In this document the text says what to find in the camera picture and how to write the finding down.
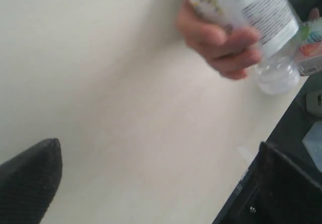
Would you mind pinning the grey box beside table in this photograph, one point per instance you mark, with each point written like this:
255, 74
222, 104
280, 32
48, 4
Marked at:
313, 103

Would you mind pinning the pale blue plastic bag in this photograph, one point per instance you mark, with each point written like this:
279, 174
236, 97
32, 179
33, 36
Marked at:
313, 144

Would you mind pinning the square bottle floral label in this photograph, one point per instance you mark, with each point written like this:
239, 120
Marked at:
277, 27

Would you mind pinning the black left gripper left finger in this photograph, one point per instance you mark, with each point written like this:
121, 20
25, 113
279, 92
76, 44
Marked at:
29, 182

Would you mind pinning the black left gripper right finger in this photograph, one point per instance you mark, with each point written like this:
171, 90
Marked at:
287, 190

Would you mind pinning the bare open human hand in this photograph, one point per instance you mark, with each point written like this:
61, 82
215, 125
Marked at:
228, 54

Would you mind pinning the lime label bottle white cap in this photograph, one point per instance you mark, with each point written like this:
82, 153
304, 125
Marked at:
309, 56

